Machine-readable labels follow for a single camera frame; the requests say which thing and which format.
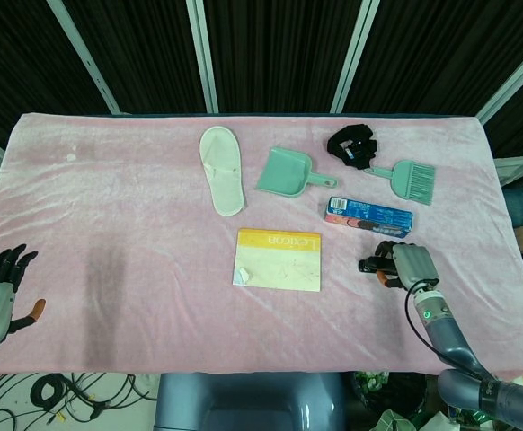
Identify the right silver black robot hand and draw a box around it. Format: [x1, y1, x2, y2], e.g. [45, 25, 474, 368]
[376, 240, 440, 292]

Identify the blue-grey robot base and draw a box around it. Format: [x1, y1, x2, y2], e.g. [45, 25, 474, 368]
[155, 372, 348, 431]

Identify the teal plastic hand brush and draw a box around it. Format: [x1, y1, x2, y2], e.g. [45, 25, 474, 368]
[364, 161, 437, 207]

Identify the yellow white Lexicon book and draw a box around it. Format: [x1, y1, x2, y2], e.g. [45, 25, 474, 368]
[231, 228, 324, 293]

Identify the blue toothpaste box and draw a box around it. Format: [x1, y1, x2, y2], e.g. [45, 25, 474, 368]
[324, 196, 417, 239]

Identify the teal plastic dustpan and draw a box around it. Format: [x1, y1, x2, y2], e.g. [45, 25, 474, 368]
[255, 146, 340, 199]

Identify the pink velvet table cloth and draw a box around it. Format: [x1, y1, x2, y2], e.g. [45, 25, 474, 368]
[0, 111, 523, 376]

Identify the white disposable slipper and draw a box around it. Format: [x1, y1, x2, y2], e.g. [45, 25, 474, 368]
[199, 126, 247, 218]

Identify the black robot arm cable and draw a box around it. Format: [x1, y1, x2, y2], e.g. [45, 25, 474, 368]
[404, 278, 492, 381]

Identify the black cable tangle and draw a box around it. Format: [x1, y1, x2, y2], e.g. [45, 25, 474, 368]
[0, 371, 153, 426]

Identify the black strap bundle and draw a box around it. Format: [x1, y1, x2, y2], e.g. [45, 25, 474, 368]
[326, 125, 378, 172]

